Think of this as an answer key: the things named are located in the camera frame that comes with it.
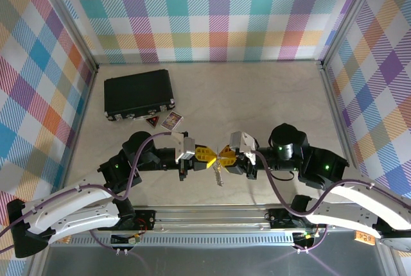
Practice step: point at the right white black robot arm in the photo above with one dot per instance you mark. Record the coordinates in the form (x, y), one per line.
(353, 195)

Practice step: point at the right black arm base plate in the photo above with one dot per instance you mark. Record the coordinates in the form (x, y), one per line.
(277, 218)

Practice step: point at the orange paper tag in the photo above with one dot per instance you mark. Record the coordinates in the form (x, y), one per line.
(364, 237)
(66, 240)

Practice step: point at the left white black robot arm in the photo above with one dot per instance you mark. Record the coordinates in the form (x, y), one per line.
(70, 205)

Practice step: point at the black red triangular card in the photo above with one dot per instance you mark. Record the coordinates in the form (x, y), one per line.
(153, 121)

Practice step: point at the aluminium frame post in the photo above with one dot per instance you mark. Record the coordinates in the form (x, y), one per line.
(348, 16)
(73, 22)

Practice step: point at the black hard case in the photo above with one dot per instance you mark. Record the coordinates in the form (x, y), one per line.
(138, 93)

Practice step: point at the purple printed card box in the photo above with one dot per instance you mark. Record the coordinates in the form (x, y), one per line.
(172, 120)

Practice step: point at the aluminium side rail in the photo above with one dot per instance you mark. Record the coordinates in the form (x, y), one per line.
(338, 112)
(78, 128)

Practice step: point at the grey metal sheet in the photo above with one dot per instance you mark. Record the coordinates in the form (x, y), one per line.
(208, 263)

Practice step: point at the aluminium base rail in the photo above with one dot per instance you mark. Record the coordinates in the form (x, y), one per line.
(208, 218)

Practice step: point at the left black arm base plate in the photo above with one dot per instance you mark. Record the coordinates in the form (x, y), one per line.
(146, 218)

